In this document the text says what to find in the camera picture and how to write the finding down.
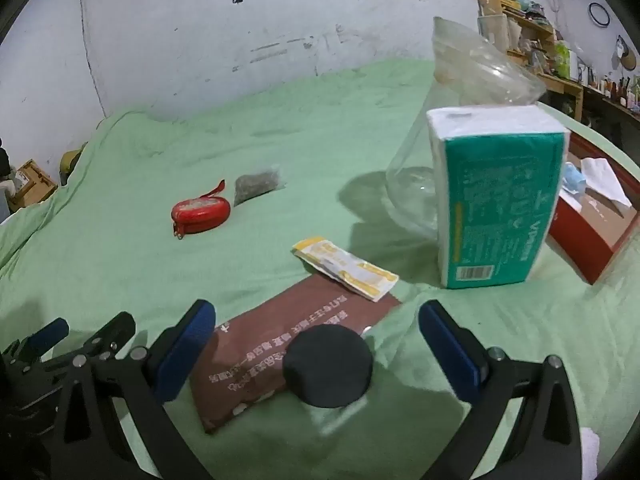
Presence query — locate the blue face mask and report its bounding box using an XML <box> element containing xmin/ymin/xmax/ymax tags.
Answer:
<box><xmin>562</xmin><ymin>161</ymin><xmax>588</xmax><ymax>193</ymax></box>

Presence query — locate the small bag of dried herbs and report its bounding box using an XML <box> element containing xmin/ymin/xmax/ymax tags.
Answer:
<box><xmin>232</xmin><ymin>164</ymin><xmax>287</xmax><ymax>207</ymax></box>

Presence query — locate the straw hat on wall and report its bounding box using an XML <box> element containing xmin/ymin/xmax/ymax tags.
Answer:
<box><xmin>614</xmin><ymin>35</ymin><xmax>639</xmax><ymax>72</ymax></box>

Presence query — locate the clear plastic bag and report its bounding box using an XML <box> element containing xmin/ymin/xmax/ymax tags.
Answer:
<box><xmin>385</xmin><ymin>16</ymin><xmax>548</xmax><ymax>241</ymax></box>

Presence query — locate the green bed sheet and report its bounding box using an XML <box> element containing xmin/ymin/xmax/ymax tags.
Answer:
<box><xmin>0</xmin><ymin>57</ymin><xmax>640</xmax><ymax>480</ymax></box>

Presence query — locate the wooden shelf with clutter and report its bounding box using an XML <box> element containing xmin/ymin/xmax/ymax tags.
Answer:
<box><xmin>469</xmin><ymin>0</ymin><xmax>640</xmax><ymax>133</ymax></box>

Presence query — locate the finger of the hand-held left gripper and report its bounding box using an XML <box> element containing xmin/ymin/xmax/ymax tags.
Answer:
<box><xmin>75</xmin><ymin>311</ymin><xmax>137</xmax><ymax>361</ymax></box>
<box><xmin>0</xmin><ymin>317</ymin><xmax>71</xmax><ymax>362</ymax></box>

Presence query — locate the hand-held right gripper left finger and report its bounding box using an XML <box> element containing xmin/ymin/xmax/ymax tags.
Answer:
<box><xmin>50</xmin><ymin>299</ymin><xmax>217</xmax><ymax>480</ymax></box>

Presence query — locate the yellow white sachet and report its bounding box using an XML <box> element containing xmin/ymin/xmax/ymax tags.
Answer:
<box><xmin>292</xmin><ymin>235</ymin><xmax>400</xmax><ymax>302</ymax></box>

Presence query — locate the red cardboard box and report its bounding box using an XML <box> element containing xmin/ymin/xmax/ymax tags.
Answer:
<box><xmin>544</xmin><ymin>127</ymin><xmax>640</xmax><ymax>286</ymax></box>

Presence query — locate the brown printed packet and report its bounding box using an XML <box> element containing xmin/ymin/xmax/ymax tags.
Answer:
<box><xmin>190</xmin><ymin>274</ymin><xmax>402</xmax><ymax>435</ymax></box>

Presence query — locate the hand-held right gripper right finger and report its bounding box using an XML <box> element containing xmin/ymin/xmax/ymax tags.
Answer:
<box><xmin>418</xmin><ymin>300</ymin><xmax>583</xmax><ymax>480</ymax></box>

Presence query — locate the green white tissue pack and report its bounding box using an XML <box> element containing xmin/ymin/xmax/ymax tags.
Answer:
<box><xmin>426</xmin><ymin>105</ymin><xmax>572</xmax><ymax>290</ymax></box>

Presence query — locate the white crumpled tissue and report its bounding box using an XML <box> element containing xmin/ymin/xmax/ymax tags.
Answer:
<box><xmin>580</xmin><ymin>157</ymin><xmax>633</xmax><ymax>208</ymax></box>

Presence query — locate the brown cardboard box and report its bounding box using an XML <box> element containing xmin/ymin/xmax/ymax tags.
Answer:
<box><xmin>7</xmin><ymin>159</ymin><xmax>58</xmax><ymax>211</ymax></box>

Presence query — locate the yellow green bag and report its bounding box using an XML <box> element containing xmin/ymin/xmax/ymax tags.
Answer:
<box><xmin>59</xmin><ymin>142</ymin><xmax>88</xmax><ymax>186</ymax></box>

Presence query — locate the black round lid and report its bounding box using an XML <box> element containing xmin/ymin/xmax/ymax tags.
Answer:
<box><xmin>282</xmin><ymin>324</ymin><xmax>375</xmax><ymax>436</ymax></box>

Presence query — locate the white cloth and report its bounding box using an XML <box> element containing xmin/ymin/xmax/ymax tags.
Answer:
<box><xmin>580</xmin><ymin>426</ymin><xmax>601</xmax><ymax>480</ymax></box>

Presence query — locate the red round zip pouch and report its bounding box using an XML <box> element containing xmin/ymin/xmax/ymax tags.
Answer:
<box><xmin>170</xmin><ymin>179</ymin><xmax>232</xmax><ymax>240</ymax></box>

